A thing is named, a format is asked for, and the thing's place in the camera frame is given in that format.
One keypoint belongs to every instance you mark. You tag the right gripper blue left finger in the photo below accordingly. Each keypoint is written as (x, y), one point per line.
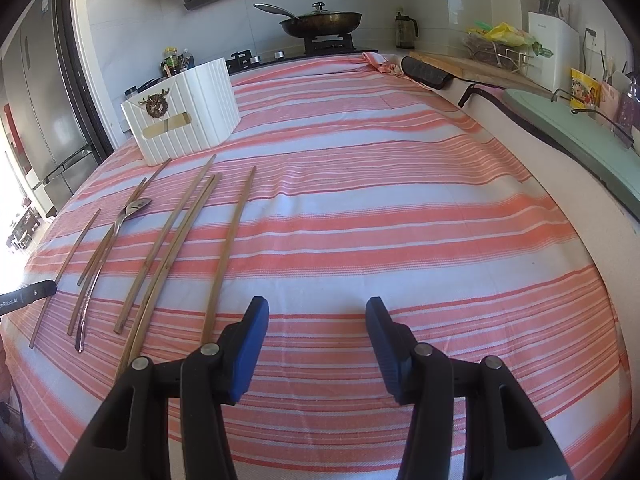
(213, 376)

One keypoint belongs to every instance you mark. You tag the yellow printed cup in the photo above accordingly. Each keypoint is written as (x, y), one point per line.
(584, 90)

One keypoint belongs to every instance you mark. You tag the wok with glass lid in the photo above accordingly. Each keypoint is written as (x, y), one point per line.
(319, 23)

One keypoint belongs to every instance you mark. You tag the black gas stove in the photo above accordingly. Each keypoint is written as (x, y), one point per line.
(246, 60)

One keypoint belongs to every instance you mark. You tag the grey refrigerator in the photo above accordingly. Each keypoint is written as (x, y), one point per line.
(52, 148)

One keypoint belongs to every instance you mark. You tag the wooden cutting board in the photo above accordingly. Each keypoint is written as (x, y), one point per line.
(467, 69)

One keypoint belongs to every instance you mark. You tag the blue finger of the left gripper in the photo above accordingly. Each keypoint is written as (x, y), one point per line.
(22, 297)

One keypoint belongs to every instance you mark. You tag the sauce bottles group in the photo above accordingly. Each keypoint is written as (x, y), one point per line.
(176, 61)

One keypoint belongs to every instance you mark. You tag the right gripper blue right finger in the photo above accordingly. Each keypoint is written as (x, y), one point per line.
(419, 374)

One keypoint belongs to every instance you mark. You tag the dark glass kettle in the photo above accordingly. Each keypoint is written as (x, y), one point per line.
(407, 31)

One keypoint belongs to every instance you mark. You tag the pink striped tablecloth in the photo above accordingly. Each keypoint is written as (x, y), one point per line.
(367, 185)

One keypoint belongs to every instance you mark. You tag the white knife block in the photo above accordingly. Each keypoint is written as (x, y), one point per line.
(563, 41)

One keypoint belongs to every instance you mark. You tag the white utensil holder box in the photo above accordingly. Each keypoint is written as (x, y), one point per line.
(185, 114)

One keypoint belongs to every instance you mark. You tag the wire basket with bags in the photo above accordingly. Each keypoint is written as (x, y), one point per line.
(504, 46)

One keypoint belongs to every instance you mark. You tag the purple soap bottle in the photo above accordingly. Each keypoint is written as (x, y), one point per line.
(628, 112)

